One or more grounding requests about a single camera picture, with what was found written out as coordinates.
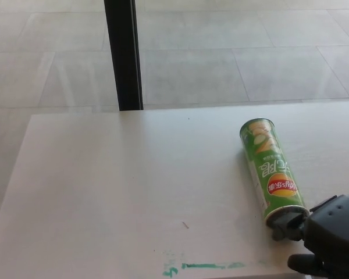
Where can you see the green Lay's chips can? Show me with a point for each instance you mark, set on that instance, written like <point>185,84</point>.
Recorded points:
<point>272,171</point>

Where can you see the black vertical window frame post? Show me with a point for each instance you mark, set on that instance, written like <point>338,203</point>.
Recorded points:
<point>123,55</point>

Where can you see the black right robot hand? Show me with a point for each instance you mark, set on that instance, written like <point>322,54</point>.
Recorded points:
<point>331,232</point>

